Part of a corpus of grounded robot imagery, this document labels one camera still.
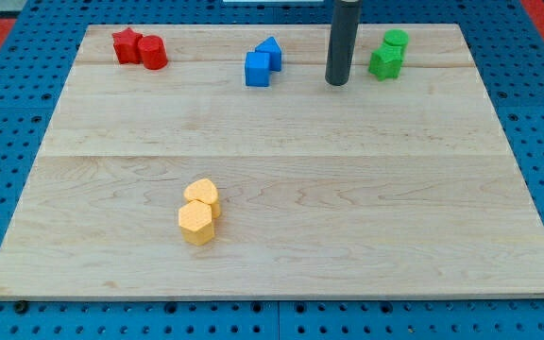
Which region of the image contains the dark cylindrical pusher stick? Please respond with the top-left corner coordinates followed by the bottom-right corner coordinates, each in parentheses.
top-left (325, 0), bottom-right (363, 86)

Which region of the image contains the wooden board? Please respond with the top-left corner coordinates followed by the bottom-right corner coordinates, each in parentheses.
top-left (0, 24), bottom-right (544, 301)

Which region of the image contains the green star block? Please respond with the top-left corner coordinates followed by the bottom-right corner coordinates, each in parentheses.
top-left (368, 43), bottom-right (403, 81)

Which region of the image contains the green cylinder block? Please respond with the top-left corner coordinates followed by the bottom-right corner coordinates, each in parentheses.
top-left (382, 28), bottom-right (410, 57)

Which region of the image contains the blue triangle block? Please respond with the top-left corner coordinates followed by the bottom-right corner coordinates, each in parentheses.
top-left (255, 36), bottom-right (282, 72)

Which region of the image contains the blue cube block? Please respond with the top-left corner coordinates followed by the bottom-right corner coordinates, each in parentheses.
top-left (244, 51), bottom-right (270, 87)

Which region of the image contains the red cylinder block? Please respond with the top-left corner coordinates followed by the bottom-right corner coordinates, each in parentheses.
top-left (138, 35), bottom-right (168, 70)

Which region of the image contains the red star block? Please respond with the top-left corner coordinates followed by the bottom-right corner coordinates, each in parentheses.
top-left (111, 27), bottom-right (143, 64)

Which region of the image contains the yellow hexagon block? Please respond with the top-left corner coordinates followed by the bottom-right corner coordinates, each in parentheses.
top-left (178, 200), bottom-right (215, 246)

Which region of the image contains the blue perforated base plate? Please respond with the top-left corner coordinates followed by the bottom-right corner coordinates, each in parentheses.
top-left (0, 0), bottom-right (544, 339)

